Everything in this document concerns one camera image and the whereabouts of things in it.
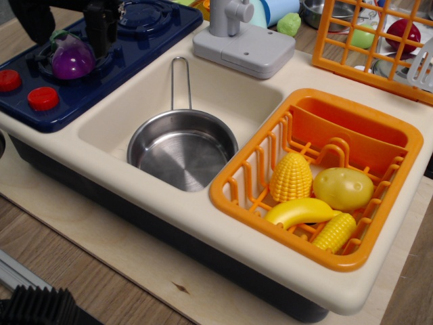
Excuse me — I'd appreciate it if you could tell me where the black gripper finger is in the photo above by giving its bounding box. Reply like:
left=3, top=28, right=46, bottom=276
left=13, top=3, right=55, bottom=45
left=83, top=1, right=122, bottom=58

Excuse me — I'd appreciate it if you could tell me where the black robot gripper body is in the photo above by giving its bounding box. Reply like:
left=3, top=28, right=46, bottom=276
left=11, top=0, right=121, bottom=9

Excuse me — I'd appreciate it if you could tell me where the purple toy eggplant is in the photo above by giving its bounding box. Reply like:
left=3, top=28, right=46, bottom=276
left=49, top=30, right=96, bottom=80

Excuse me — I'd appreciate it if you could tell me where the red stove knob left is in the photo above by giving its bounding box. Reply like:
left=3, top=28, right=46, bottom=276
left=0, top=70, right=22, bottom=92

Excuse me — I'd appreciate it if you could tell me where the red stove knob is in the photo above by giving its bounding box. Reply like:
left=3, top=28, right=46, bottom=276
left=0, top=70, right=22, bottom=92
left=27, top=87, right=60, bottom=111

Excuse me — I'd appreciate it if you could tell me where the navy blue toy stove top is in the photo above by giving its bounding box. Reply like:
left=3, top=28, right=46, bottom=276
left=1, top=1, right=203, bottom=133

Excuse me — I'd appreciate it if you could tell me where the red stove knob right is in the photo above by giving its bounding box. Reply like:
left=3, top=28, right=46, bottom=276
left=27, top=87, right=60, bottom=111

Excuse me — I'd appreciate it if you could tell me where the grey toy faucet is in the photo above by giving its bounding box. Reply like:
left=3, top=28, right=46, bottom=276
left=193, top=1, right=296, bottom=79

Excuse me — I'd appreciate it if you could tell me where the light blue toy cup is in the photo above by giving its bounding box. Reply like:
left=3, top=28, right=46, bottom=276
left=250, top=0, right=300, bottom=28

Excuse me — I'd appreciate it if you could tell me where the light green toy vegetable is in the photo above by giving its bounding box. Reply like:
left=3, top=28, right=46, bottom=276
left=277, top=13, right=302, bottom=37

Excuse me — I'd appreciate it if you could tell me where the steel pot in background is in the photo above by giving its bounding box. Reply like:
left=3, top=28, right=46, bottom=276
left=300, top=0, right=356, bottom=33

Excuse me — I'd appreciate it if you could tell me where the yellow toy corn upright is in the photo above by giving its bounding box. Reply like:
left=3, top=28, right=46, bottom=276
left=269, top=152, right=313, bottom=202

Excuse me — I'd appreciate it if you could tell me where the orange dish drying rack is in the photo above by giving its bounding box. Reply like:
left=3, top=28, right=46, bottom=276
left=210, top=89, right=424, bottom=272

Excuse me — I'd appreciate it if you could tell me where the green toy apple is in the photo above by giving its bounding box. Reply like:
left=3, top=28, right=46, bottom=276
left=350, top=24, right=375, bottom=49

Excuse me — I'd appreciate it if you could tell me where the yellow toy banana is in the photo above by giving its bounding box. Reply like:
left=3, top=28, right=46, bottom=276
left=264, top=198, right=341, bottom=230

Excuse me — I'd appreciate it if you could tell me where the orange grid basket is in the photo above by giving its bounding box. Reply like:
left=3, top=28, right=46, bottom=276
left=312, top=1, right=432, bottom=105

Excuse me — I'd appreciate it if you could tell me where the yellow toy potato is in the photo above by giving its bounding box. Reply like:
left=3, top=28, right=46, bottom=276
left=313, top=167, right=374, bottom=211

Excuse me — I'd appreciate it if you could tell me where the dark red toy fruit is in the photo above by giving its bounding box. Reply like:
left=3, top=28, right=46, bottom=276
left=386, top=19, right=421, bottom=53

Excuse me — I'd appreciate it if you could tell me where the light plywood board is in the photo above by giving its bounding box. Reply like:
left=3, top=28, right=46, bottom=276
left=1, top=144, right=432, bottom=324

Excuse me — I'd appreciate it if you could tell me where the yellow toy corn lying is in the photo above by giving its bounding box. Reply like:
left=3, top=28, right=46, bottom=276
left=312, top=213, right=357, bottom=254

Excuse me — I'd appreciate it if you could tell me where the white slotted spatula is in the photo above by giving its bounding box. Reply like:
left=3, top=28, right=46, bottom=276
left=407, top=39, right=432, bottom=93

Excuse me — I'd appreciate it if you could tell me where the steel pan with handle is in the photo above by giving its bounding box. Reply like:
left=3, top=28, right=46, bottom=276
left=127, top=56, right=238, bottom=192

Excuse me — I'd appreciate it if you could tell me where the aluminium rail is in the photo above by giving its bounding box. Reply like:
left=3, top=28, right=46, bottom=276
left=0, top=250, right=52, bottom=291

